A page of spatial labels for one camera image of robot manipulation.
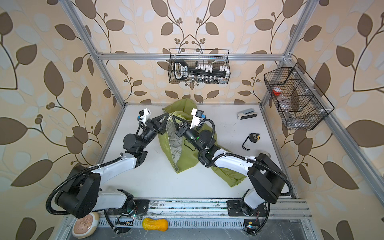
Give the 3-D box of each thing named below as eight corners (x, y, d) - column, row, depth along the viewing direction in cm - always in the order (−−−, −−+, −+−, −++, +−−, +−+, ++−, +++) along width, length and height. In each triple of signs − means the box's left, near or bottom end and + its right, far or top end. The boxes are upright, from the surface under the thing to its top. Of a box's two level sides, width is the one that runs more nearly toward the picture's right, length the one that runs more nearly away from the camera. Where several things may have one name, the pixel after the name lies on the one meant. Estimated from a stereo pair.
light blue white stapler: (239, 120, 112) (240, 117, 109) (234, 113, 117) (235, 110, 114) (256, 117, 114) (258, 114, 112) (251, 109, 119) (253, 106, 117)
